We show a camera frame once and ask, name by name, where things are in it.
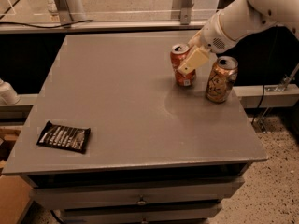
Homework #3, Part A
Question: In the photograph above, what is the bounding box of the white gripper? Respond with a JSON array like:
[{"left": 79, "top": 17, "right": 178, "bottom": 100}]
[{"left": 178, "top": 10, "right": 238, "bottom": 76}]

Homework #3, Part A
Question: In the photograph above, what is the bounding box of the red coke can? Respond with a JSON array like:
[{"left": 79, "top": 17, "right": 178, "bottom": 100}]
[{"left": 170, "top": 43, "right": 196, "bottom": 87}]

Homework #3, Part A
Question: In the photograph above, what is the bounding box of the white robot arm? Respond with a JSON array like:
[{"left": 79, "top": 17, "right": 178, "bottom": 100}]
[{"left": 178, "top": 0, "right": 299, "bottom": 75}]

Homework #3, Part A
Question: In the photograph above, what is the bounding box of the orange gold soda can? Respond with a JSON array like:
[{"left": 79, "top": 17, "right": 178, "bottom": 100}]
[{"left": 206, "top": 56, "right": 238, "bottom": 103}]

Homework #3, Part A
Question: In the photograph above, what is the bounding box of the grey drawer cabinet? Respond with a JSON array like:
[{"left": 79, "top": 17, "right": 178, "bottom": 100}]
[{"left": 4, "top": 32, "right": 266, "bottom": 224}]

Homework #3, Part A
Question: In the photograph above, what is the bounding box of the black snack bar wrapper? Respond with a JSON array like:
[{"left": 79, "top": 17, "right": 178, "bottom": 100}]
[{"left": 36, "top": 121, "right": 91, "bottom": 154}]

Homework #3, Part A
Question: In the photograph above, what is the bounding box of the upper drawer knob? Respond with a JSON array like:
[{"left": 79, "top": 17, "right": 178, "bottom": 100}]
[{"left": 137, "top": 197, "right": 147, "bottom": 206}]

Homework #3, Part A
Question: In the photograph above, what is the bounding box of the white pipe at left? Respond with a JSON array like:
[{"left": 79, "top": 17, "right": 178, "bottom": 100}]
[{"left": 0, "top": 78, "right": 20, "bottom": 105}]

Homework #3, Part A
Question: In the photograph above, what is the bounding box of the brown cardboard box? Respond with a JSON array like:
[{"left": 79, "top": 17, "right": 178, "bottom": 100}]
[{"left": 0, "top": 175, "right": 32, "bottom": 224}]

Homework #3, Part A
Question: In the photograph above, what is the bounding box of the metal bracket post centre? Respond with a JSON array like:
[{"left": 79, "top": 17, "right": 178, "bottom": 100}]
[{"left": 179, "top": 0, "right": 193, "bottom": 25}]

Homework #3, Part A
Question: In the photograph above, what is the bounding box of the metal bracket post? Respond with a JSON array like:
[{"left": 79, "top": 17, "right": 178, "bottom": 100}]
[
  {"left": 179, "top": 0, "right": 193, "bottom": 25},
  {"left": 54, "top": 0, "right": 72, "bottom": 26}
]

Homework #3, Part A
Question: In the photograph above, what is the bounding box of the black cable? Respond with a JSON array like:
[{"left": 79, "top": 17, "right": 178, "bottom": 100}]
[{"left": 0, "top": 19, "right": 95, "bottom": 29}]

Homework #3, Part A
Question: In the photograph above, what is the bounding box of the metal bracket post left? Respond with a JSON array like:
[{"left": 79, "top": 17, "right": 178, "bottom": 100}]
[{"left": 54, "top": 0, "right": 72, "bottom": 26}]

